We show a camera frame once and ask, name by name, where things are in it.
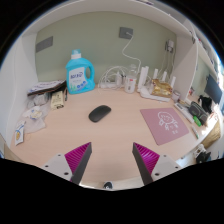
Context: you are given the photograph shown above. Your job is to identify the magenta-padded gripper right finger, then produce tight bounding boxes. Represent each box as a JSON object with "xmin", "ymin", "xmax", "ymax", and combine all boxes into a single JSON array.
[{"xmin": 131, "ymin": 142, "xmax": 183, "ymax": 186}]

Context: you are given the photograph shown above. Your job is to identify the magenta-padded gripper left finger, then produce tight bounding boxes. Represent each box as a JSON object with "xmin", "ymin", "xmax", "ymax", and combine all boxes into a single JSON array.
[{"xmin": 40, "ymin": 141, "xmax": 93, "ymax": 186}]

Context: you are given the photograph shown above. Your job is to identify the black computer mouse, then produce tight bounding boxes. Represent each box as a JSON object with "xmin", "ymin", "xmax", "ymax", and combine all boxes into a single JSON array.
[{"xmin": 88, "ymin": 104, "xmax": 112, "ymax": 123}]

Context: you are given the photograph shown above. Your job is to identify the pink mouse pad with drawing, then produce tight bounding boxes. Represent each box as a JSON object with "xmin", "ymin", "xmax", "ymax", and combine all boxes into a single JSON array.
[{"xmin": 139, "ymin": 107, "xmax": 190, "ymax": 147}]

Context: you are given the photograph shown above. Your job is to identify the crumpled clear plastic bags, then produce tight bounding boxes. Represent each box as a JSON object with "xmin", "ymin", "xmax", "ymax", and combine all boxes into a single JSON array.
[{"xmin": 22, "ymin": 94, "xmax": 51, "ymax": 134}]

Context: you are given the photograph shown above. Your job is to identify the small beige box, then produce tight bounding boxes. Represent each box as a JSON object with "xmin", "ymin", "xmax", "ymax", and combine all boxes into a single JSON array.
[{"xmin": 50, "ymin": 90, "xmax": 65, "ymax": 110}]

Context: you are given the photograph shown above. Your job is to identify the green packet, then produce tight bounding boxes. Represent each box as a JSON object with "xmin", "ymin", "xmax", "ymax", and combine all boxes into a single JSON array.
[{"xmin": 192, "ymin": 114, "xmax": 203, "ymax": 128}]

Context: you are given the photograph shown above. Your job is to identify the white printed sachet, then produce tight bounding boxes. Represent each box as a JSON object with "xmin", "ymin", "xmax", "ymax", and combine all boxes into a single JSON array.
[{"xmin": 13, "ymin": 119, "xmax": 27, "ymax": 146}]

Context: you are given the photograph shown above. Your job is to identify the small white jar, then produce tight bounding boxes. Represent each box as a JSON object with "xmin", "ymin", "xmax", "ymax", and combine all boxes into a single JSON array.
[{"xmin": 171, "ymin": 90, "xmax": 181, "ymax": 103}]

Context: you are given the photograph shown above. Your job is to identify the black and grey pouch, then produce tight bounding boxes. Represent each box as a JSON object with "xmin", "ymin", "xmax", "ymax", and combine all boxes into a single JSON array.
[{"xmin": 188, "ymin": 100, "xmax": 209, "ymax": 126}]

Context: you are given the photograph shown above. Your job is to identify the gold foil bag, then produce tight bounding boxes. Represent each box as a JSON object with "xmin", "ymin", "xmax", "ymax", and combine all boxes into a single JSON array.
[{"xmin": 151, "ymin": 78, "xmax": 174, "ymax": 98}]

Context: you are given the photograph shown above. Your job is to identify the clear bottle with white label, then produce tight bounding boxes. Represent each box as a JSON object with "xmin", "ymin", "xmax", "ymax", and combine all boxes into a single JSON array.
[{"xmin": 123, "ymin": 63, "xmax": 138, "ymax": 94}]

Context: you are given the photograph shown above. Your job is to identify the white power strip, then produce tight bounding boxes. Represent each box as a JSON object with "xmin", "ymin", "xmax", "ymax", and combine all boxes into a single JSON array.
[{"xmin": 97, "ymin": 82, "xmax": 126, "ymax": 90}]

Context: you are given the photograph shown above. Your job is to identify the blue detergent bottle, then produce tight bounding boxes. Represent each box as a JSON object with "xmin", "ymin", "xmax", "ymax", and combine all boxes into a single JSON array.
[{"xmin": 65, "ymin": 49, "xmax": 96, "ymax": 95}]

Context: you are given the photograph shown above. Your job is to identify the white router with antennas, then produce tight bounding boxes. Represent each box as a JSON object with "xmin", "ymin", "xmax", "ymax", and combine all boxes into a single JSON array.
[{"xmin": 137, "ymin": 65, "xmax": 177, "ymax": 103}]

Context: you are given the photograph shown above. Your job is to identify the black monitor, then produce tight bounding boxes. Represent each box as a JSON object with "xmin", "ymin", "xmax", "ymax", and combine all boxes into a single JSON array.
[{"xmin": 203, "ymin": 74, "xmax": 224, "ymax": 105}]

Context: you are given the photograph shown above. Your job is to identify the white wall shelf unit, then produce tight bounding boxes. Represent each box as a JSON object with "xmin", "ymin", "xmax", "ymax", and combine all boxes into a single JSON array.
[{"xmin": 19, "ymin": 0, "xmax": 221, "ymax": 101}]

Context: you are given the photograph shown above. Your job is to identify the white cable from wall socket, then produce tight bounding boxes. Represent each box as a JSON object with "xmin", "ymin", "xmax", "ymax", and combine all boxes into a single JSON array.
[{"xmin": 121, "ymin": 32, "xmax": 143, "ymax": 79}]

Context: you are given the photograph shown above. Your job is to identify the white wall charger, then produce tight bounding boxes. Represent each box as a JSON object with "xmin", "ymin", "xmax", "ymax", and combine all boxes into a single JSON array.
[{"xmin": 165, "ymin": 39, "xmax": 175, "ymax": 53}]

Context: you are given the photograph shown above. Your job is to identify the grey wall plate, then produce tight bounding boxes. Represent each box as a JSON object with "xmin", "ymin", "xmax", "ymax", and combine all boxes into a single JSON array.
[{"xmin": 35, "ymin": 35, "xmax": 54, "ymax": 54}]

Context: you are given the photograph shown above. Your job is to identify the grey wall socket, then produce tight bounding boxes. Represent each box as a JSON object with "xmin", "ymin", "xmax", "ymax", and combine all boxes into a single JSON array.
[{"xmin": 118, "ymin": 26, "xmax": 134, "ymax": 40}]

